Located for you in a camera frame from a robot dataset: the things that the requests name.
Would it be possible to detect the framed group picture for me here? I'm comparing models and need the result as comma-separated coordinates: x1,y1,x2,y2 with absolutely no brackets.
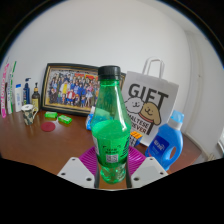
40,62,127,117

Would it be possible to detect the flat round red coaster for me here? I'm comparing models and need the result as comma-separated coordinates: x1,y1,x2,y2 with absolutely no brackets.
40,121,57,133

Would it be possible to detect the green plastic drink bottle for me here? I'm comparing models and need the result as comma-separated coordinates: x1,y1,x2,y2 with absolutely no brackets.
90,65,133,184

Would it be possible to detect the brown pump bottle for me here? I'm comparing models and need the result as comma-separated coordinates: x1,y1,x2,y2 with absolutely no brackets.
31,82,41,113

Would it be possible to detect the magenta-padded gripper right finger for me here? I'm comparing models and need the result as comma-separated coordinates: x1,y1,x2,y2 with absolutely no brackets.
125,145,169,189

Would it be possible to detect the blue detergent jug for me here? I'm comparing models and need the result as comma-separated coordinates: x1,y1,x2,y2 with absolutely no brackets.
144,109,185,172

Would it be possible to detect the blue tissue pack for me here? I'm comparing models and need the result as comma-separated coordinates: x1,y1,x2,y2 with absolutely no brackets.
85,106,97,131

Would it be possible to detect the white paper gift bag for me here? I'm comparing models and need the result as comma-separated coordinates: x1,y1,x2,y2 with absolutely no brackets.
121,57,180,148

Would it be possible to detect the white bottle with blue cap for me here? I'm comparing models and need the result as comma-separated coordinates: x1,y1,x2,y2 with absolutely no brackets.
13,83,24,113

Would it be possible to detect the patterned ceramic mug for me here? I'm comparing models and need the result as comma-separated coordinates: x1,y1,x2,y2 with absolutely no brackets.
20,103,39,126

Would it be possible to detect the dark blue pump bottle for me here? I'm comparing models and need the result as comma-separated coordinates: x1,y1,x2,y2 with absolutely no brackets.
22,77,32,106

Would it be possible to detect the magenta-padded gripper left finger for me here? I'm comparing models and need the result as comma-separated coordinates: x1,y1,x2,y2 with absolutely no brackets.
57,146,101,189

